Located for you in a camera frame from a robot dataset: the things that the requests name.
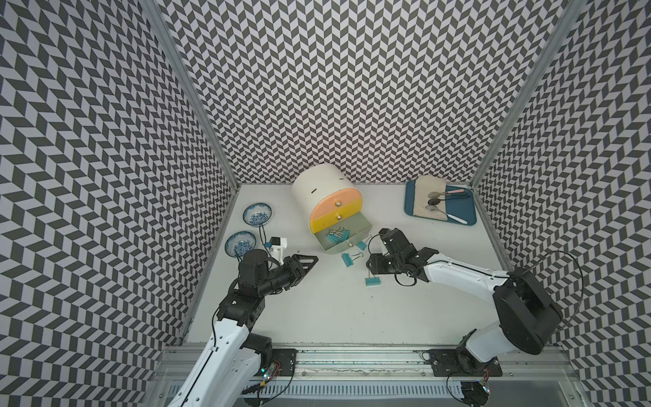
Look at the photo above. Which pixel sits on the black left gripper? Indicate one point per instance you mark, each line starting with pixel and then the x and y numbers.
pixel 296 275

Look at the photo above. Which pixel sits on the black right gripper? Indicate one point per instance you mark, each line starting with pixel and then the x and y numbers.
pixel 375 264

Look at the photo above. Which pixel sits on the grey green bottom drawer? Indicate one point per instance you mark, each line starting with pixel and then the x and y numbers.
pixel 359 227

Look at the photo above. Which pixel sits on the yellow drawer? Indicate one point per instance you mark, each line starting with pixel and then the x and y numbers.
pixel 330 219

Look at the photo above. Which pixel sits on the cream round drawer cabinet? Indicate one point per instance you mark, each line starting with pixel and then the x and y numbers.
pixel 316 183

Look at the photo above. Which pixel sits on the orange pink top drawer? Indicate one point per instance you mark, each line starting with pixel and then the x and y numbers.
pixel 336 200

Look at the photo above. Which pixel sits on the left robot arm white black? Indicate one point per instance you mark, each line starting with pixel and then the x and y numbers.
pixel 236 362

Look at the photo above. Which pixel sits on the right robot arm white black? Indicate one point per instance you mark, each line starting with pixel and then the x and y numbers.
pixel 527 315

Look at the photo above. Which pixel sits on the blue floral bowl near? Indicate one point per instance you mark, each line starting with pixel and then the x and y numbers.
pixel 239 244

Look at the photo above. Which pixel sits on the blue floral bowl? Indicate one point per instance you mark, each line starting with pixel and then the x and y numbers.
pixel 239 244
pixel 257 214

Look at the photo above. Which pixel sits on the blue floral bowl far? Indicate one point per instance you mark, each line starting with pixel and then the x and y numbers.
pixel 257 214

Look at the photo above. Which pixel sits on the beige folded cloth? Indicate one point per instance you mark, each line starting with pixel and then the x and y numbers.
pixel 428 198

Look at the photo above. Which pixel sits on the teal blue tray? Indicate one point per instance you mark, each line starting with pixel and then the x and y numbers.
pixel 456 206

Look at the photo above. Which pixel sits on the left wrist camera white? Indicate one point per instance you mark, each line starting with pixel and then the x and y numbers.
pixel 276 247

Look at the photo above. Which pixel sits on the white handled spoon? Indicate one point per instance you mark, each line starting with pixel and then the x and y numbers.
pixel 433 208

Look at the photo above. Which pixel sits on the teal handled spoon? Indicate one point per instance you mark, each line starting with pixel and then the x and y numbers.
pixel 437 201

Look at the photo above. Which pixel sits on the pink handled spoon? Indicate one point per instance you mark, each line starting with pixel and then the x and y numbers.
pixel 456 193

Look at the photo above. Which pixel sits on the aluminium front rail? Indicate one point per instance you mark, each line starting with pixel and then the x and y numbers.
pixel 382 362

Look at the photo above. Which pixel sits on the aluminium corner post left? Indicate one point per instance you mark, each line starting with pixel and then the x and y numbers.
pixel 153 13

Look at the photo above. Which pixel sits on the aluminium corner post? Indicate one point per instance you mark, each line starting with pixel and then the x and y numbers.
pixel 546 58
pixel 153 13

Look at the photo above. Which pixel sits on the aluminium corner post right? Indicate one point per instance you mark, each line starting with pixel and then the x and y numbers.
pixel 546 58

